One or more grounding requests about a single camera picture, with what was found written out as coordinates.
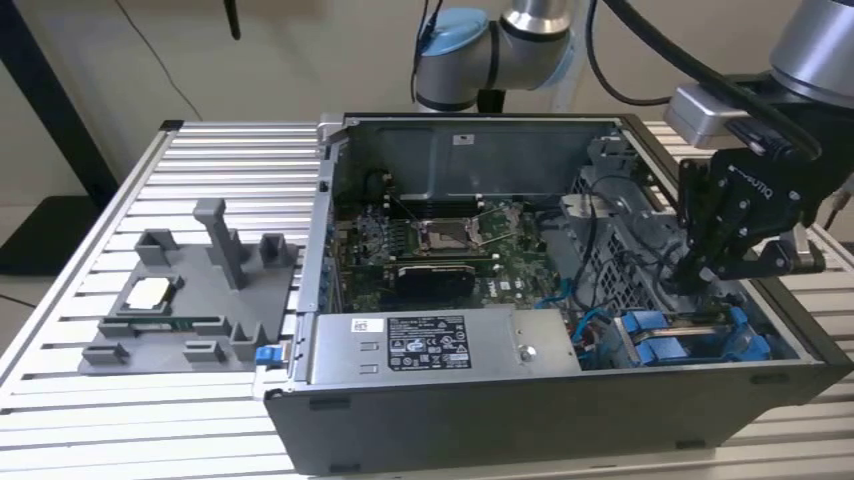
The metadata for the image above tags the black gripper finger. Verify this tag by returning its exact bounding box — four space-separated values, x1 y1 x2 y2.
700 234 829 282
670 159 716 297

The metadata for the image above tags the black disk wire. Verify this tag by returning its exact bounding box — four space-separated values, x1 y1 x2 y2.
573 173 686 304

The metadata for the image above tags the hard disk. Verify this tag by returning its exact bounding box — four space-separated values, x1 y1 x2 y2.
617 307 780 366

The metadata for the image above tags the grey metal disk bay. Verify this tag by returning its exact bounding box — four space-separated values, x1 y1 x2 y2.
560 164 802 371

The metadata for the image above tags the black RAM slot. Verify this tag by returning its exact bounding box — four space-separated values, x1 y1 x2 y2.
387 252 504 265

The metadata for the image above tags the metal socket cover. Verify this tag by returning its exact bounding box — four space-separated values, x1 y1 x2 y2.
470 208 524 242

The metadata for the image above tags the green motherboard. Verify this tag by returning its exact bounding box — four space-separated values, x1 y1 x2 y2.
333 197 569 314

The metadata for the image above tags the CPU socket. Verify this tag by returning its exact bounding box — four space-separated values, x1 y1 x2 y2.
417 217 486 254

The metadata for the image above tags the black graphics card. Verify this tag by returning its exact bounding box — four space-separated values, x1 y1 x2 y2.
393 263 480 302

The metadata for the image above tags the thin locking lever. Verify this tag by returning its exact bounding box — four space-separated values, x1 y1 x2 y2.
392 195 426 224

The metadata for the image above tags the open black PC case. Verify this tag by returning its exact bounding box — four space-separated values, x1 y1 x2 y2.
263 110 854 476

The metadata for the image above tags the silver power supply unit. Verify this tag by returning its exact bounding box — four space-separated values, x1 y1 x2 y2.
307 307 581 386

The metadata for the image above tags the blue plastic clip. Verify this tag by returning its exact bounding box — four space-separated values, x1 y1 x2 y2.
255 343 286 370

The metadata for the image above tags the grey parts rack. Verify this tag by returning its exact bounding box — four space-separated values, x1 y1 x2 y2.
78 198 309 376

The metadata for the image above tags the black antenna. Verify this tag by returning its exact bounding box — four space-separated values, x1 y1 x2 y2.
222 0 243 41

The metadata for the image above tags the silver CPU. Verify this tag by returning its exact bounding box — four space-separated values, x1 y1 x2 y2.
126 278 177 311

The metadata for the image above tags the black monitor stand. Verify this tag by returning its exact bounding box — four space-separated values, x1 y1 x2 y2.
0 0 122 276

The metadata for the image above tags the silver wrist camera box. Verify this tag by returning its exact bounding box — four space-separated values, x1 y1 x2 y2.
664 84 760 149

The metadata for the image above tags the blue disk wire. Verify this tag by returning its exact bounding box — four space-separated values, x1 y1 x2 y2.
538 278 610 347

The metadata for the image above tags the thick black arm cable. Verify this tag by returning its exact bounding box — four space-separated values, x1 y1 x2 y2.
586 0 824 157

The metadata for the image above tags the thin black wall cable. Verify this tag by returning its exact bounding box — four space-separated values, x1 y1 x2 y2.
117 0 203 121

